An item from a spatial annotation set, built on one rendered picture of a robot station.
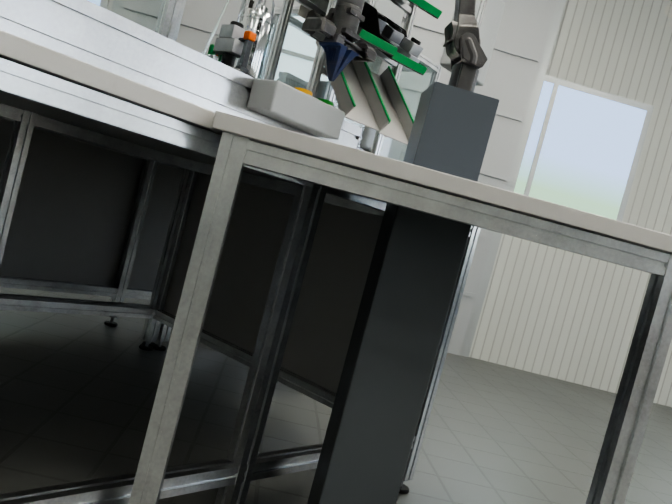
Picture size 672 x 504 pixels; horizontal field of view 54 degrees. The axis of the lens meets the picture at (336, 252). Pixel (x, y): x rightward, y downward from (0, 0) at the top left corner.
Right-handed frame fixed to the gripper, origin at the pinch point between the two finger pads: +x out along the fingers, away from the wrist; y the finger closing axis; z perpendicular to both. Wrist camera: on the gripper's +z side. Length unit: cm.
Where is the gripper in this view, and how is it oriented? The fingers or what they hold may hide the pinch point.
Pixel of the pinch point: (334, 64)
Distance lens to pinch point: 144.6
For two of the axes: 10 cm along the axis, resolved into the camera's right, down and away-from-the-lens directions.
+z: -7.5, -2.2, 6.2
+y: -6.1, -1.2, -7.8
